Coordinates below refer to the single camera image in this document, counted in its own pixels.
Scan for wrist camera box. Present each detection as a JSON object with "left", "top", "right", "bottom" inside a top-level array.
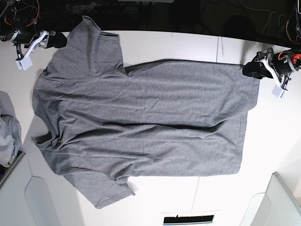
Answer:
[
  {"left": 272, "top": 85, "right": 288, "bottom": 99},
  {"left": 15, "top": 57, "right": 32, "bottom": 71}
]

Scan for grey t-shirt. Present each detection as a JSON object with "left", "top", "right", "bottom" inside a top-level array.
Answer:
[{"left": 32, "top": 16, "right": 260, "bottom": 209}]

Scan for white cables in background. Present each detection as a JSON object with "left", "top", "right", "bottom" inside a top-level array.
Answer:
[{"left": 239, "top": 0, "right": 292, "bottom": 38}]

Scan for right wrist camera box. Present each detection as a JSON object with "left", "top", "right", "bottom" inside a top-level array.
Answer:
[{"left": 15, "top": 57, "right": 32, "bottom": 71}]

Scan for left white bin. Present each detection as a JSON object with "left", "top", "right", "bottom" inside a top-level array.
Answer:
[{"left": 0, "top": 153, "right": 36, "bottom": 226}]

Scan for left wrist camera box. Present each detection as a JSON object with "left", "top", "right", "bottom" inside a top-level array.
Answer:
[{"left": 272, "top": 85, "right": 288, "bottom": 99}]

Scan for white bin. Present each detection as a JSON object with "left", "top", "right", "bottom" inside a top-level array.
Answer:
[
  {"left": 240, "top": 172, "right": 301, "bottom": 226},
  {"left": 0, "top": 153, "right": 36, "bottom": 226}
]

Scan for right white bin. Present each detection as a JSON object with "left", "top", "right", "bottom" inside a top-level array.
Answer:
[{"left": 240, "top": 172, "right": 301, "bottom": 226}]

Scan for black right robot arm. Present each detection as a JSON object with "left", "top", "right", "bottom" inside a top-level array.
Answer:
[{"left": 0, "top": 0, "right": 67, "bottom": 61}]

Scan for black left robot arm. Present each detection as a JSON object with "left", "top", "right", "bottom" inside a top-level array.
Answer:
[{"left": 242, "top": 0, "right": 301, "bottom": 98}]

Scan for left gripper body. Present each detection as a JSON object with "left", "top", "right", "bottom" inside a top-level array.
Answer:
[{"left": 256, "top": 48, "right": 301, "bottom": 91}]

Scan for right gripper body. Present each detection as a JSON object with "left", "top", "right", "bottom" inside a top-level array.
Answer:
[{"left": 0, "top": 30, "right": 56, "bottom": 60}]

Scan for light grey cloth pile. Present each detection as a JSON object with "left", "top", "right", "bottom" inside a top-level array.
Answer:
[{"left": 0, "top": 91, "right": 22, "bottom": 168}]

